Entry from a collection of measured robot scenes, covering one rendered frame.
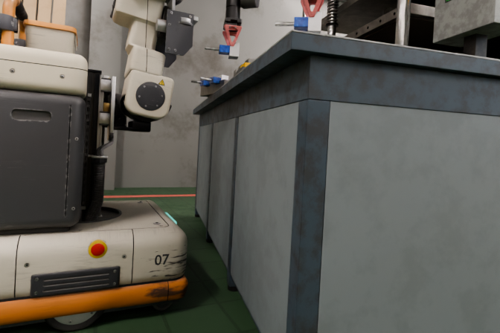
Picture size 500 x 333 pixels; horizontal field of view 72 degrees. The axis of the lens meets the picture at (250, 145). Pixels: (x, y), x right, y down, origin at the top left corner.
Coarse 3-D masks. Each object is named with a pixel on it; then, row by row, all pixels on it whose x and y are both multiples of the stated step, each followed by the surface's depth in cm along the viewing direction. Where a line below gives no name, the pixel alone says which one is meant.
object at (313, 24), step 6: (318, 12) 97; (294, 18) 98; (300, 18) 98; (306, 18) 97; (312, 18) 97; (318, 18) 97; (276, 24) 100; (282, 24) 100; (288, 24) 100; (294, 24) 98; (300, 24) 98; (306, 24) 97; (312, 24) 97; (318, 24) 97; (306, 30) 101; (312, 30) 97; (318, 30) 97
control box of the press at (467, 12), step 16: (448, 0) 149; (464, 0) 141; (480, 0) 134; (496, 0) 128; (448, 16) 149; (464, 16) 141; (480, 16) 134; (496, 16) 128; (448, 32) 149; (464, 32) 141; (480, 32) 139; (496, 32) 138; (464, 48) 146; (480, 48) 142
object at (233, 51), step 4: (236, 44) 133; (208, 48) 134; (212, 48) 134; (216, 48) 134; (220, 48) 133; (224, 48) 133; (228, 48) 133; (232, 48) 133; (236, 48) 133; (220, 52) 134; (224, 52) 133; (228, 52) 133; (232, 52) 133; (236, 52) 134; (228, 56) 136; (232, 56) 134; (236, 56) 134
